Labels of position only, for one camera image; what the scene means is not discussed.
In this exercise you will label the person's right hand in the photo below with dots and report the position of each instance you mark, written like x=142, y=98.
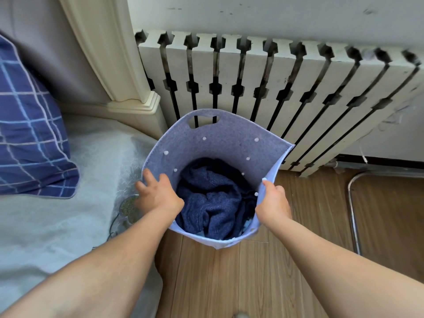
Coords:
x=273, y=203

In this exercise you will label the person's left hand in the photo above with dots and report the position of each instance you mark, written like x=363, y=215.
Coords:
x=158, y=197

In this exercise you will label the person's left thumb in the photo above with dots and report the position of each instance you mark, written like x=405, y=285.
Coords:
x=149, y=177

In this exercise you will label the person's right thumb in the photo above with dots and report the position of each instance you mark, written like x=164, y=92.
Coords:
x=269, y=188

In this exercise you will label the blue felt laundry basket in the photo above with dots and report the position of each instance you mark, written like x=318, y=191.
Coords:
x=228, y=142

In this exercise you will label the person's right forearm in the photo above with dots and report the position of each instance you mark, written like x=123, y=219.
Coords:
x=344, y=271

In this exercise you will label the person's left forearm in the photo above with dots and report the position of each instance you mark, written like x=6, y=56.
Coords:
x=89, y=271

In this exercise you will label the light blue cloth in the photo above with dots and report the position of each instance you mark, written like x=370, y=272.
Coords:
x=246, y=225

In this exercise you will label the dark blue knit garment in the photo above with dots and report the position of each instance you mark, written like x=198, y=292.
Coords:
x=212, y=198

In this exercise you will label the white slatted radiator cover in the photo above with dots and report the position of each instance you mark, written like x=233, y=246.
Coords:
x=291, y=95

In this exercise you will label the blue plaid pillow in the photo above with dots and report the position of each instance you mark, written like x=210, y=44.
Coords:
x=29, y=135

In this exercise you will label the cream bed headboard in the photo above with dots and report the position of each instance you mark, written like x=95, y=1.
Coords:
x=109, y=56

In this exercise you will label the chrome metal chair frame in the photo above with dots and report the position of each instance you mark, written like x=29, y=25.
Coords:
x=356, y=208

